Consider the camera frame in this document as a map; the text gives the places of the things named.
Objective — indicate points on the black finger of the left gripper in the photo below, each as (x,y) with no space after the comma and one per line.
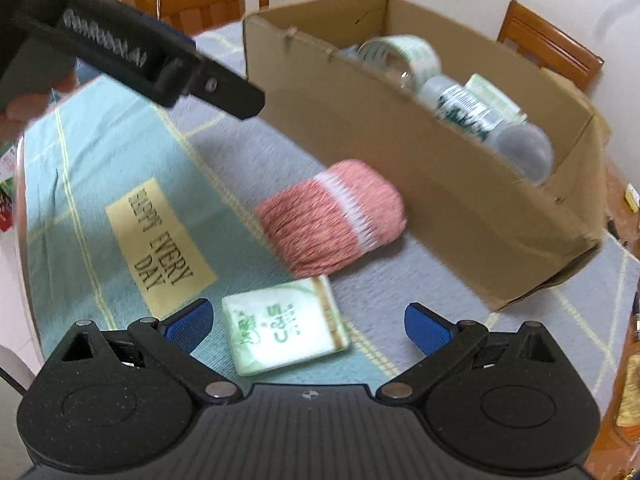
(218,86)

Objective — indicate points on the green white tissue pack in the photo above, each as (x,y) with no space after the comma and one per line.
(283,325)

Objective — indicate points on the person's left hand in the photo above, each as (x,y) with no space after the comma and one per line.
(24,109)

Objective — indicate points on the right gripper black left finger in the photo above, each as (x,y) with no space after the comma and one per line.
(116,398)

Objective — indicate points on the wooden chair far right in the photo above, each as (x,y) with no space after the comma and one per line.
(548,47)

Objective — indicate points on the brown cardboard box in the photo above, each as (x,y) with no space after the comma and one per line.
(502,236)

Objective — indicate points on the pink knitted sock roll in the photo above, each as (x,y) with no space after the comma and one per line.
(323,224)

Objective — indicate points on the translucent white plastic bottle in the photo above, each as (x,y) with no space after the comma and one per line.
(523,145)

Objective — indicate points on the blue grey checked cloth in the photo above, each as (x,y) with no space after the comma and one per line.
(200,173)

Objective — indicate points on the clear packing tape roll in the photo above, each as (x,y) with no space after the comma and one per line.
(405,60)

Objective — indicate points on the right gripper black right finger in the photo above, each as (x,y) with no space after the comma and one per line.
(495,400)

